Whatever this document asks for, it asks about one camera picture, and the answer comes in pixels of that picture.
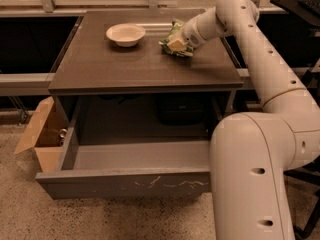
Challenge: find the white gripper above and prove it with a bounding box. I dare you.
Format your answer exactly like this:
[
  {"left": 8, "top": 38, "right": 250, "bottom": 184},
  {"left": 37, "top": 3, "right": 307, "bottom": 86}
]
[{"left": 167, "top": 19, "right": 206, "bottom": 52}]

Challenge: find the green jalapeno chip bag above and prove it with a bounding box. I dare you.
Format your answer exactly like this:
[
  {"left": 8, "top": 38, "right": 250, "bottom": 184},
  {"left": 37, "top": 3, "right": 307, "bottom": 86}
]
[{"left": 159, "top": 19, "right": 194, "bottom": 57}]

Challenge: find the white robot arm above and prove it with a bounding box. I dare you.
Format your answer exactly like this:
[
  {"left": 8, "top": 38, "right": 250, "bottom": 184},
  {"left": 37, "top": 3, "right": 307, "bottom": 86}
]
[{"left": 167, "top": 0, "right": 320, "bottom": 240}]

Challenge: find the grey cabinet with top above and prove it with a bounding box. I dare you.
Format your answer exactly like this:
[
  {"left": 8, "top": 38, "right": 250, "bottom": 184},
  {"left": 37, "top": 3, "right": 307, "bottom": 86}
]
[{"left": 48, "top": 9, "right": 244, "bottom": 142}]

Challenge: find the open grey top drawer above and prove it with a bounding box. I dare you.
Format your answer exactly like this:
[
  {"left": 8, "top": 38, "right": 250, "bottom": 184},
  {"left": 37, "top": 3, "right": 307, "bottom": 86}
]
[{"left": 35, "top": 95, "right": 234, "bottom": 200}]

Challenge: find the white bowl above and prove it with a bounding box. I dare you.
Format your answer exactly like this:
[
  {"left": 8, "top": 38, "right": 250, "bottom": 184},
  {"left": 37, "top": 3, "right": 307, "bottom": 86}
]
[{"left": 106, "top": 23, "right": 146, "bottom": 48}]

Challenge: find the black desk with laptop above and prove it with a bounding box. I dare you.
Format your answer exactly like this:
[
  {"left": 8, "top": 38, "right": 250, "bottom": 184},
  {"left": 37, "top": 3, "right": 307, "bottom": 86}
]
[{"left": 270, "top": 0, "right": 320, "bottom": 27}]

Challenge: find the metal can in box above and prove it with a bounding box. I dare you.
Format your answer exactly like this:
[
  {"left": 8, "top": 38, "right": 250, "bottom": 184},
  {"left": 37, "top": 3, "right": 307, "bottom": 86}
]
[{"left": 59, "top": 129, "right": 67, "bottom": 146}]

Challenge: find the cardboard box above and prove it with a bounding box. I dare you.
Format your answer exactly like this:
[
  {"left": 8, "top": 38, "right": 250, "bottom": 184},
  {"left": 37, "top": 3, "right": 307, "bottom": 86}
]
[{"left": 14, "top": 97, "right": 67, "bottom": 173}]

